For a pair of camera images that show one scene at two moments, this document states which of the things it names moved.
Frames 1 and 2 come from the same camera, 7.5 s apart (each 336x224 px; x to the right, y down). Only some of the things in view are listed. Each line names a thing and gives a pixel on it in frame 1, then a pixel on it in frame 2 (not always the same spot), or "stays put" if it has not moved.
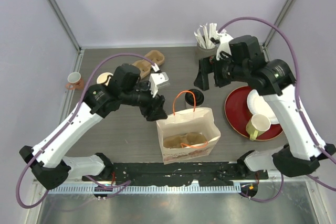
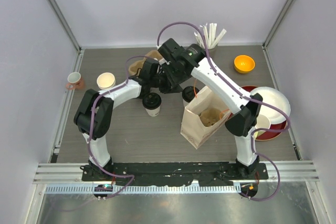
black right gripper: x=207 y=65 to x=175 y=81
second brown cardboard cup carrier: x=144 y=65 stays put
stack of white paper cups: x=104 y=78 stays put
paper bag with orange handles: x=199 y=120 to x=203 y=116
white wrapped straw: x=206 y=35 stays put
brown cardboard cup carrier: x=175 y=141 to x=209 y=116
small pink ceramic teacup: x=75 y=81 stays put
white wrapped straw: x=212 y=27 stays put
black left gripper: x=154 y=110 to x=167 y=88
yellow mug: x=258 y=124 stays put
